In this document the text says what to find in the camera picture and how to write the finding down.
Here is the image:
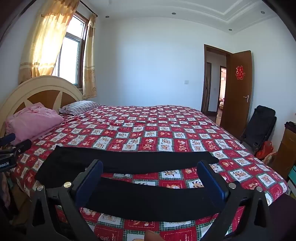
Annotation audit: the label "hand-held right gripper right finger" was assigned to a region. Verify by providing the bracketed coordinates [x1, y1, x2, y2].
[196, 160, 274, 241]

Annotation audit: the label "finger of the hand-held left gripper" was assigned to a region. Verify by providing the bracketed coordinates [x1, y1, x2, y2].
[0, 139, 32, 158]
[0, 133, 16, 147]

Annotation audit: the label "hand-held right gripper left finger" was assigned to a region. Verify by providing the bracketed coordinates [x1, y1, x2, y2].
[24, 159, 103, 241]

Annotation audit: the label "black pants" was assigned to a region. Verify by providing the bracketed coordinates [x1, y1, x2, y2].
[35, 146, 232, 222]

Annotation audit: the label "folded pink blanket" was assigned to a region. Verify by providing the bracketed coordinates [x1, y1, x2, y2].
[5, 102, 64, 146]

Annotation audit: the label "cream and brown headboard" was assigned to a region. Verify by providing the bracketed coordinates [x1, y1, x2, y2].
[0, 75, 84, 137]

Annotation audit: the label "red plastic bag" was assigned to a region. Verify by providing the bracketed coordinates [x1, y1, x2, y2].
[255, 141, 274, 160]

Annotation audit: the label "striped pillow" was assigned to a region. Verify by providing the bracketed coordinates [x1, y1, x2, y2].
[58, 100, 102, 116]

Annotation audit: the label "red printed patchwork bedspread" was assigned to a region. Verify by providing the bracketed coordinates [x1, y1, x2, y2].
[9, 105, 288, 241]

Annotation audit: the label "black folding chair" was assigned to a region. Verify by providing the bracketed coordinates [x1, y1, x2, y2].
[239, 105, 277, 156]

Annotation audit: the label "wooden cabinet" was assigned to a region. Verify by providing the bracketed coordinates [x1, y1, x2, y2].
[275, 127, 296, 182]

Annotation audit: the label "brown wooden door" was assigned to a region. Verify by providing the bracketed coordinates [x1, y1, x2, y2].
[220, 50, 253, 139]

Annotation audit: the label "wide yellow curtain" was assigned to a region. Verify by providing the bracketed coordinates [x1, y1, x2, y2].
[18, 0, 80, 85]

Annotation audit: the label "window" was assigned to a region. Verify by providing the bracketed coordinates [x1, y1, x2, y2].
[52, 10, 90, 90]

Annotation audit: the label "narrow yellow curtain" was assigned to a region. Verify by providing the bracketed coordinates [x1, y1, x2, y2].
[82, 13, 97, 100]

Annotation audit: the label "red paper door decoration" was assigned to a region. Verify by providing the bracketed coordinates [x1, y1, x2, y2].
[235, 65, 245, 80]

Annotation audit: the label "dark curtain rod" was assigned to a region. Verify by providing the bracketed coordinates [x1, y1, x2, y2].
[79, 1, 98, 17]

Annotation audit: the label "brown door frame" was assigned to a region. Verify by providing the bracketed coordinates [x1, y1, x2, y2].
[200, 44, 233, 117]

